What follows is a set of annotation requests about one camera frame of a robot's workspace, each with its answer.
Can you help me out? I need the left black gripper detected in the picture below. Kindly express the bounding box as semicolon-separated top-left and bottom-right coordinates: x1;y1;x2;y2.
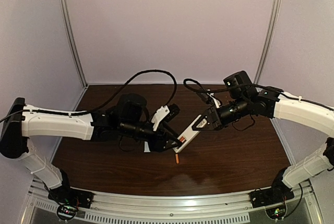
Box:
120;120;182;153

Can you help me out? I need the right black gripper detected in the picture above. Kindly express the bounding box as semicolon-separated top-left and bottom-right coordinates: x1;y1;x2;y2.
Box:
192;96;251;132

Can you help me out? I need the white remote control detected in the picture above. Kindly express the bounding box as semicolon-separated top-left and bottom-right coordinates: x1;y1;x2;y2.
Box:
173;114;201;154

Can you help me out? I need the white battery cover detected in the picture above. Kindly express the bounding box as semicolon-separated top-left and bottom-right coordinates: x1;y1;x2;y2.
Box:
144;142;151;153

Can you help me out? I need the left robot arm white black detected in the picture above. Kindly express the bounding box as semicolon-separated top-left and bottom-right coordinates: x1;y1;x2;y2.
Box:
1;93;182;205

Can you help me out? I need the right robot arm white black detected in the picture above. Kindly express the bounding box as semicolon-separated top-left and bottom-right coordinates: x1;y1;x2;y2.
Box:
192;70;333;204

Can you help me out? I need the right round circuit board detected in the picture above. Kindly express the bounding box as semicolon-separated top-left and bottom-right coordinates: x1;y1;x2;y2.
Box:
265;204;287;221

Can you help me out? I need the round circuit board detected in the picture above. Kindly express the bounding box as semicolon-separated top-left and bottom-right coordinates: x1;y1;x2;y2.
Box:
56;204;78;221
265;204;287;221

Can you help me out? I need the left round circuit board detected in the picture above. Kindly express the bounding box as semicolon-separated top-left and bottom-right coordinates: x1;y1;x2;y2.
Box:
56;204;78;221

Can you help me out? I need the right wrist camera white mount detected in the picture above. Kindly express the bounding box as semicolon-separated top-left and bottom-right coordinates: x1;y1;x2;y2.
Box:
199;89;223;108

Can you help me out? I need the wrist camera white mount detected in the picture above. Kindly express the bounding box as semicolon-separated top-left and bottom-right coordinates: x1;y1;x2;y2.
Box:
199;89;223;108
151;104;180;132

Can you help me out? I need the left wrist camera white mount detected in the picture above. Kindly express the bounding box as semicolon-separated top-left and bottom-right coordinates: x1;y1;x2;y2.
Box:
151;104;180;132

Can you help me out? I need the left black camera cable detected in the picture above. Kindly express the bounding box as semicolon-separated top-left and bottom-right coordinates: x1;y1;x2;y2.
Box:
91;69;177;112

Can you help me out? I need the black camera cable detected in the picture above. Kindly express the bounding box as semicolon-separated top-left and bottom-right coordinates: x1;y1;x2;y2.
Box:
91;69;177;112
183;78;285;99

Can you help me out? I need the right black camera cable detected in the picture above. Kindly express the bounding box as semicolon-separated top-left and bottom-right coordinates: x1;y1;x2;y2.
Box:
183;78;285;99

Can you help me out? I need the front aluminium rail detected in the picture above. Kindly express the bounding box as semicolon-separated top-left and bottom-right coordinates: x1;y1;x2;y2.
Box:
26;176;319;224

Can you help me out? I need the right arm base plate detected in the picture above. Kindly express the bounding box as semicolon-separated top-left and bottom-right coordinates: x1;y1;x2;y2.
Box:
249;188;294;208

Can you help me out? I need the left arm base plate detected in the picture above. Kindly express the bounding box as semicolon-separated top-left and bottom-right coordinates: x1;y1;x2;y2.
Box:
45;186;93;209

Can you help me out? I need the right aluminium frame post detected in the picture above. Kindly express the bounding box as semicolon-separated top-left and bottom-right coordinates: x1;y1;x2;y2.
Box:
254;0;282;84

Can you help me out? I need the aluminium frame post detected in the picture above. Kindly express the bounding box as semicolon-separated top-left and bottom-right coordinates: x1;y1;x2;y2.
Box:
254;0;282;84
59;0;88;88

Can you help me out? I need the left aluminium frame post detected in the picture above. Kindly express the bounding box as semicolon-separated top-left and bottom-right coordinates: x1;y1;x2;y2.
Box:
59;0;88;88

